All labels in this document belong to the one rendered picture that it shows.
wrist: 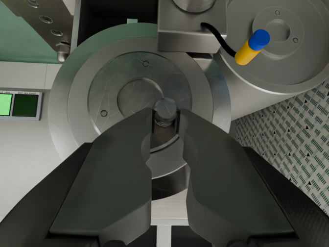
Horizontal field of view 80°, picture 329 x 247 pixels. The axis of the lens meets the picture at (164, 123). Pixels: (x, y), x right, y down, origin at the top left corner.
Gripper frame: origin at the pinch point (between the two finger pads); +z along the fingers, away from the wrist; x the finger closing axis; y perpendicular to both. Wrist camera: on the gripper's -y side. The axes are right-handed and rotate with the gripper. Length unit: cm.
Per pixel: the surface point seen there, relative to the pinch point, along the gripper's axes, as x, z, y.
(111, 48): -4.3, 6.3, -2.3
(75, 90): -6.9, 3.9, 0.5
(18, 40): -168, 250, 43
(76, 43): -7.6, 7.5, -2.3
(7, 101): -36, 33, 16
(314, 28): 14.0, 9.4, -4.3
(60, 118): -8.0, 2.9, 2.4
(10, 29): -162, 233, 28
